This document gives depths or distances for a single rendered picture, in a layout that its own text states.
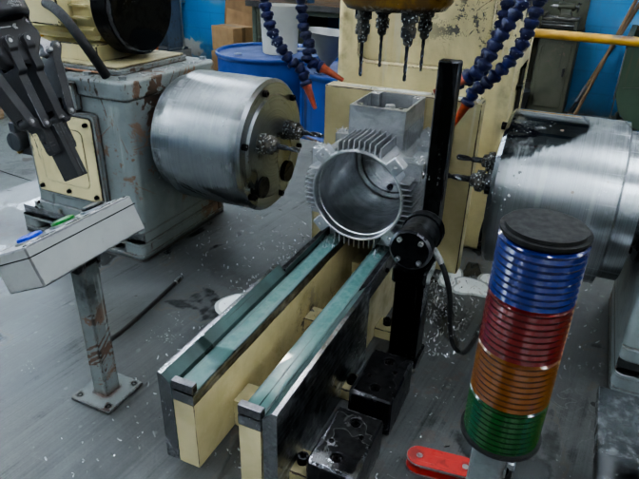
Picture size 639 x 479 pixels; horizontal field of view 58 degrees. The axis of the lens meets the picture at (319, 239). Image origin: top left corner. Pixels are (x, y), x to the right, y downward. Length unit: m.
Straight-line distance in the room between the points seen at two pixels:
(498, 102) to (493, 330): 0.79
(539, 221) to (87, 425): 0.65
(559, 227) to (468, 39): 0.80
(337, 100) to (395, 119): 0.20
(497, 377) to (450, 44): 0.84
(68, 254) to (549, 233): 0.54
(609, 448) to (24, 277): 0.67
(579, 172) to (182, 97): 0.67
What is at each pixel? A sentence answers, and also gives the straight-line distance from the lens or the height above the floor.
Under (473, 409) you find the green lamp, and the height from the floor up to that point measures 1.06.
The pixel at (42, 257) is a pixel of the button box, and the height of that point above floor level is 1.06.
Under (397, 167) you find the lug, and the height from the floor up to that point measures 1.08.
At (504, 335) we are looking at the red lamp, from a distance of 0.43.
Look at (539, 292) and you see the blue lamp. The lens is 0.40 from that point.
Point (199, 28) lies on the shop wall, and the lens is 8.14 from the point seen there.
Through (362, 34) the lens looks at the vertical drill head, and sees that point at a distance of 0.97.
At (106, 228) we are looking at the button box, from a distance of 0.77.
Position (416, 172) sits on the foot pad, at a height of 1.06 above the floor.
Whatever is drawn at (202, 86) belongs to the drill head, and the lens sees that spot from 1.09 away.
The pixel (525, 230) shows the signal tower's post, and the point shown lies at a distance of 0.40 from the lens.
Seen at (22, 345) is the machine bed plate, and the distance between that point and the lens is 1.05.
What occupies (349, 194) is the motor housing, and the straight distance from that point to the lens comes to 1.08.
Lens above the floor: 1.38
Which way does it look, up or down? 27 degrees down
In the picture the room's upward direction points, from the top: 2 degrees clockwise
